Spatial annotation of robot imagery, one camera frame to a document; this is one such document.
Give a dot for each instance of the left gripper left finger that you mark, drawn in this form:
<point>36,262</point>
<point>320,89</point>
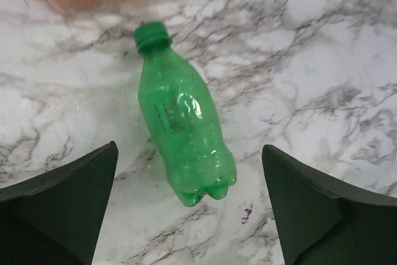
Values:
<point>56,217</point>

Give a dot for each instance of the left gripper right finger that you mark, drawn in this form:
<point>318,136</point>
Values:
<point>324,220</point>

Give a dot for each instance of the green plastic bottle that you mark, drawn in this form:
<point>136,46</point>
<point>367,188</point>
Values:
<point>185,127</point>

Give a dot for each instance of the green bottle cap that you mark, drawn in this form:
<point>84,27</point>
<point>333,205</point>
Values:
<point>151,35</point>

